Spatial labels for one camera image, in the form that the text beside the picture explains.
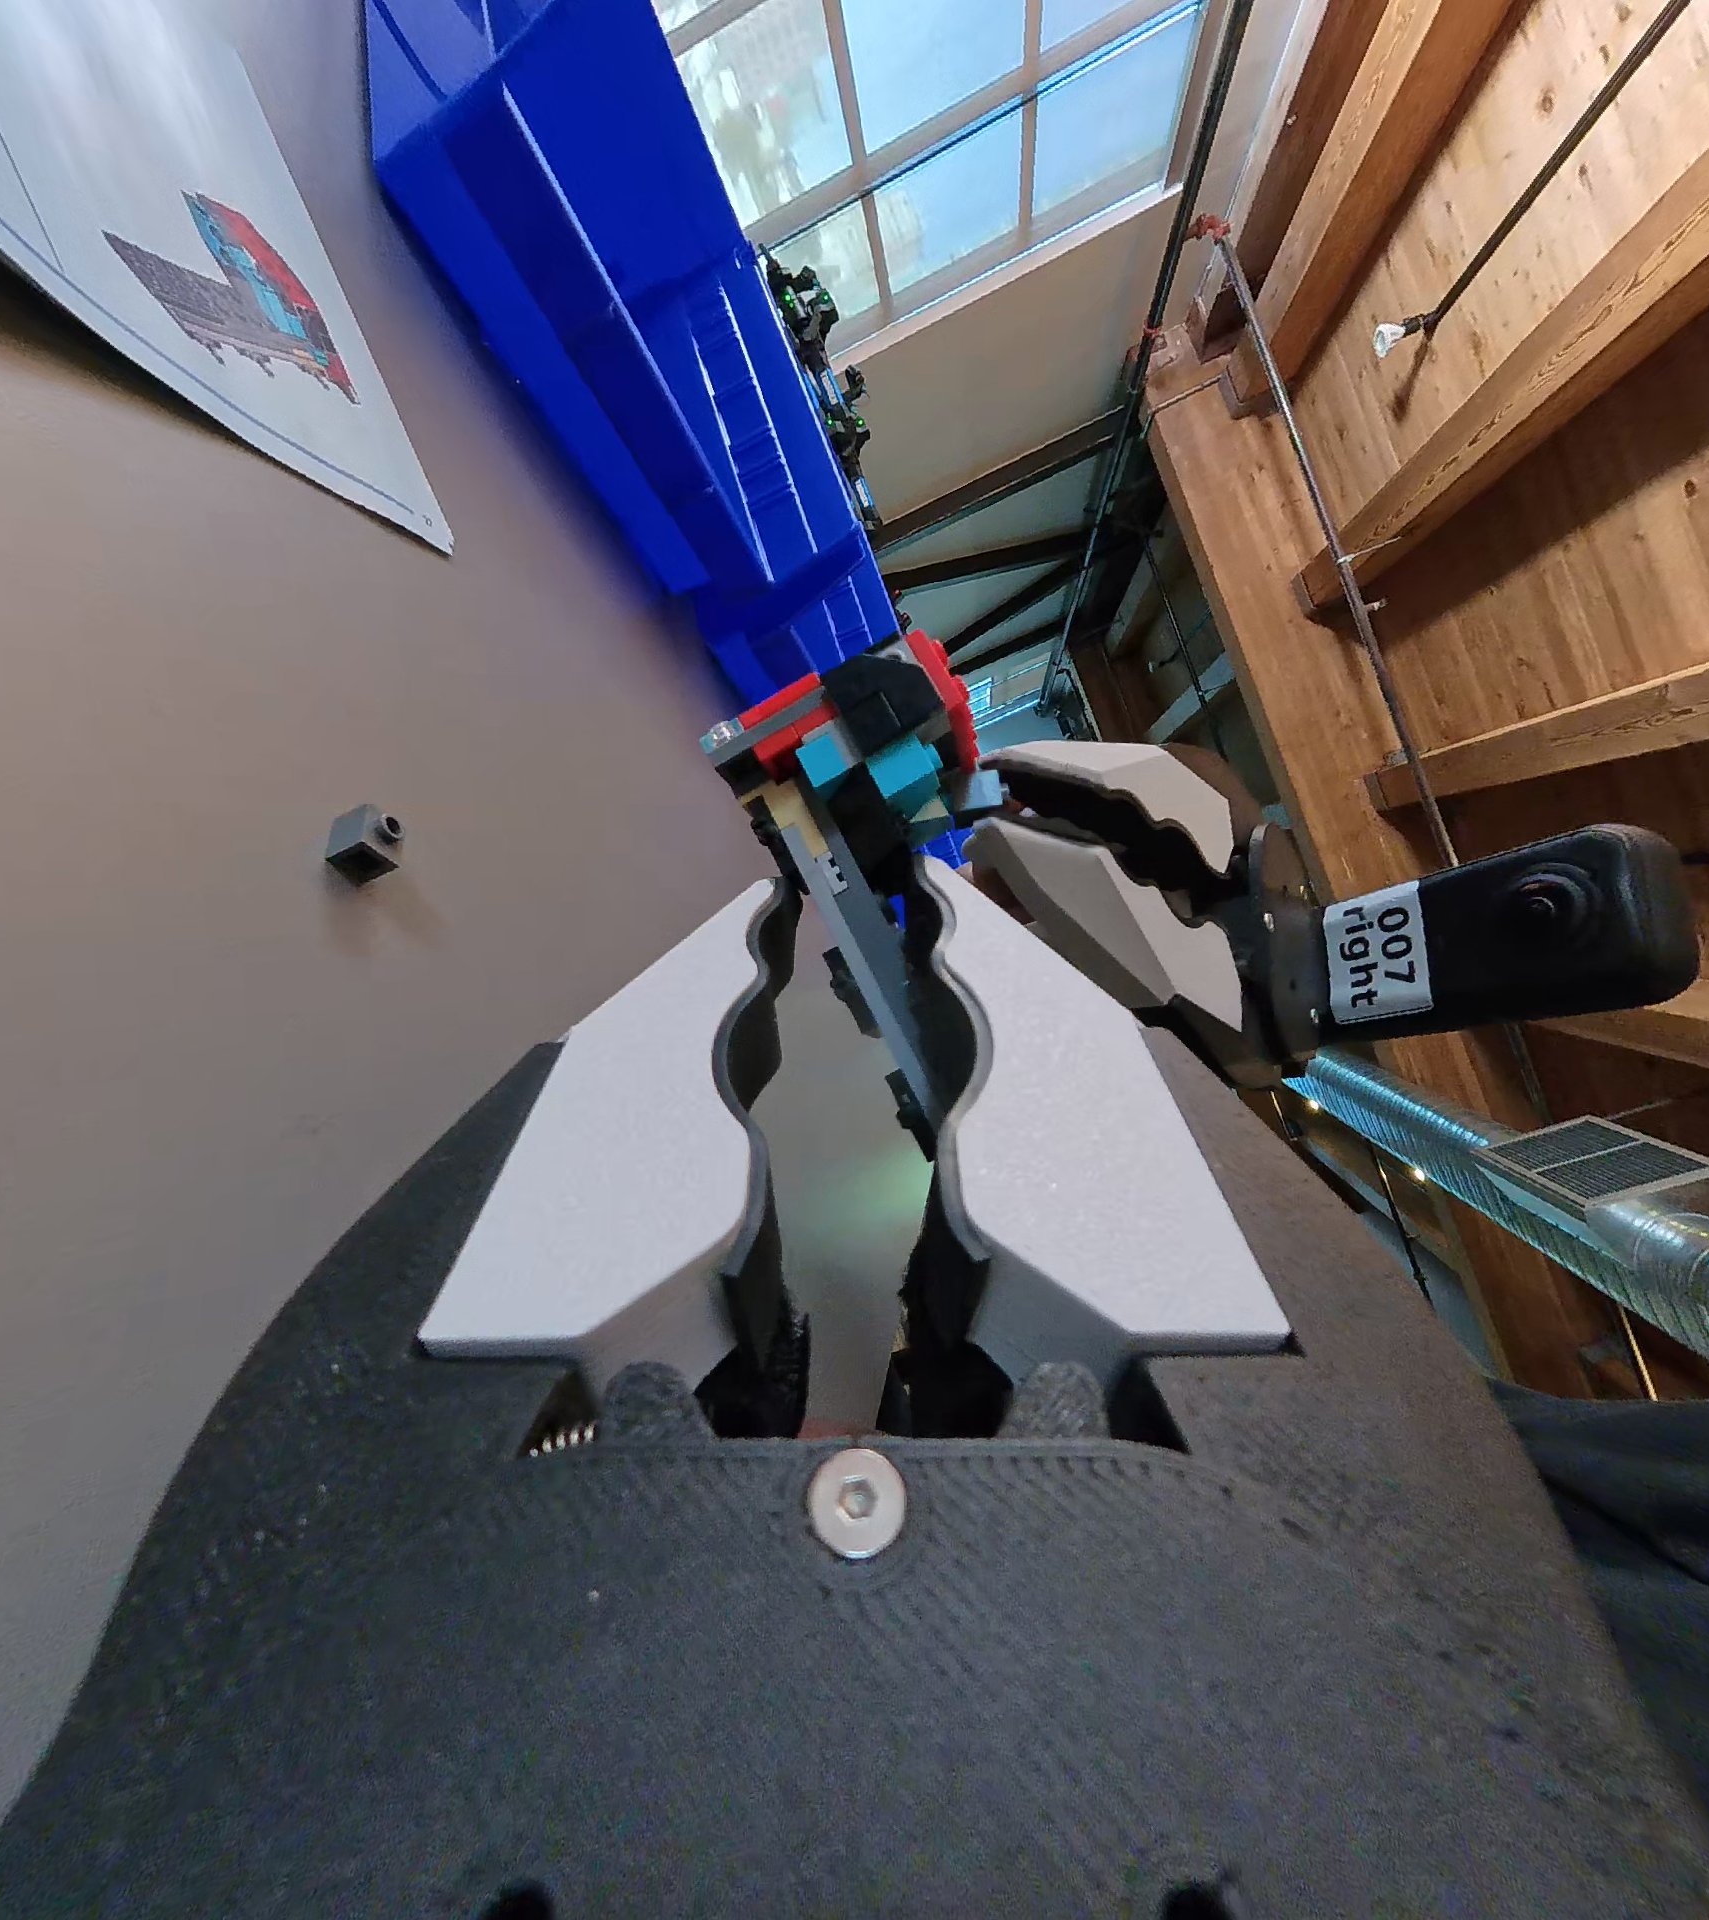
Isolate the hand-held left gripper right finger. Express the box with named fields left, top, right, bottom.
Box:
left=913, top=857, right=1298, bottom=1385

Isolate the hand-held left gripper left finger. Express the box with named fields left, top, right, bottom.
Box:
left=414, top=878, right=810, bottom=1390

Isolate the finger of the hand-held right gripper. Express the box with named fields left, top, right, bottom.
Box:
left=976, top=740, right=1244, bottom=901
left=962, top=816, right=1253, bottom=1082

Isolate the toy brick model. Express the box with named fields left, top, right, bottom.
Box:
left=701, top=630, right=983, bottom=1166

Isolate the small blue storage bin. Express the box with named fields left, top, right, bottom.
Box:
left=674, top=271, right=902, bottom=706

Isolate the hanging spot lamp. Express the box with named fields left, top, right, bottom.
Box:
left=1372, top=0, right=1697, bottom=360

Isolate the rusty ceiling rod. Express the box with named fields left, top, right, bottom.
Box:
left=1192, top=210, right=1473, bottom=901

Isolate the person's dark clothing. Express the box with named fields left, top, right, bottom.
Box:
left=1491, top=1380, right=1709, bottom=1920

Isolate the large paned window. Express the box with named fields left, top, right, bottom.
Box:
left=652, top=0, right=1215, bottom=325

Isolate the large blue storage bin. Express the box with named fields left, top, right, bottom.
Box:
left=367, top=0, right=734, bottom=601

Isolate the building instruction booklet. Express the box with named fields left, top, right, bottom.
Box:
left=0, top=0, right=454, bottom=557

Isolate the duct vent grille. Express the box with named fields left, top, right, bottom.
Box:
left=1485, top=1114, right=1709, bottom=1218

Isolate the silver ventilation duct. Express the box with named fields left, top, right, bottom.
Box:
left=1281, top=1050, right=1709, bottom=1413

